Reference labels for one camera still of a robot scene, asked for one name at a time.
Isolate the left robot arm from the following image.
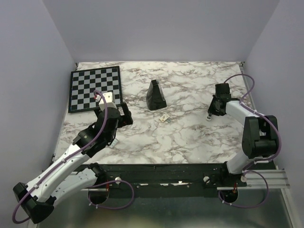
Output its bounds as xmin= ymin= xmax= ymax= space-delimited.
xmin=13 ymin=103 xmax=133 ymax=224

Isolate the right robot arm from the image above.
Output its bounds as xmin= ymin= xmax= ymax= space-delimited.
xmin=207 ymin=83 xmax=280 ymax=186

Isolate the black wedge stand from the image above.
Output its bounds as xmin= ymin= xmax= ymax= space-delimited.
xmin=146 ymin=79 xmax=167 ymax=111

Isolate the small staple box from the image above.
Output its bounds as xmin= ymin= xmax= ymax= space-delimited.
xmin=160 ymin=114 xmax=170 ymax=122

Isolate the black white chessboard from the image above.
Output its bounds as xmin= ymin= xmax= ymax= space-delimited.
xmin=68 ymin=66 xmax=123 ymax=114

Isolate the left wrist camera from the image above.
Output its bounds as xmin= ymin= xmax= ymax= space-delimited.
xmin=96 ymin=92 xmax=117 ymax=111

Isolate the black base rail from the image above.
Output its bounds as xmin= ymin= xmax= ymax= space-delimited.
xmin=78 ymin=162 xmax=252 ymax=199

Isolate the aluminium extrusion rail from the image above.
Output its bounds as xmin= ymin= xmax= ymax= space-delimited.
xmin=212 ymin=170 xmax=290 ymax=191

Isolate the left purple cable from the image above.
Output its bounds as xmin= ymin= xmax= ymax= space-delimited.
xmin=12 ymin=90 xmax=135 ymax=224

